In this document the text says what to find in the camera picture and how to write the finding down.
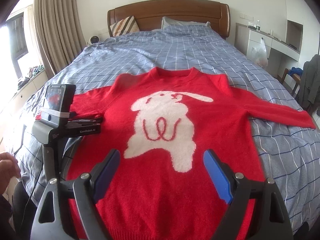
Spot red knit sweater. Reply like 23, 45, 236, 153
35, 66, 317, 240

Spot person left hand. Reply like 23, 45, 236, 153
0, 152, 21, 194

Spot blue checked duvet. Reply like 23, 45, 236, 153
13, 24, 320, 235

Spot clutter on window sill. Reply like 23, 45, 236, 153
17, 64, 44, 90

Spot beige curtain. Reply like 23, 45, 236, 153
34, 0, 86, 77

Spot wooden chair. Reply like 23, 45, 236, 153
280, 68, 301, 98

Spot grey hanging coat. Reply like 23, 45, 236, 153
297, 54, 319, 113

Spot blue cloth on chair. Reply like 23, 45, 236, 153
289, 67, 303, 77

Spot striped brown pillow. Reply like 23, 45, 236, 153
110, 16, 140, 37

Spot white plastic bag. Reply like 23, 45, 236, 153
251, 37, 268, 69

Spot white desk cabinet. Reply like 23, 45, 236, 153
234, 23, 300, 77

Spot wooden bed headboard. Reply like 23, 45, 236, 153
107, 0, 231, 39

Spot grey pillow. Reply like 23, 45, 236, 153
161, 16, 211, 29

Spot bottle on desk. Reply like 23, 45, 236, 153
256, 20, 260, 31

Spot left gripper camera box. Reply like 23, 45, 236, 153
40, 84, 76, 128

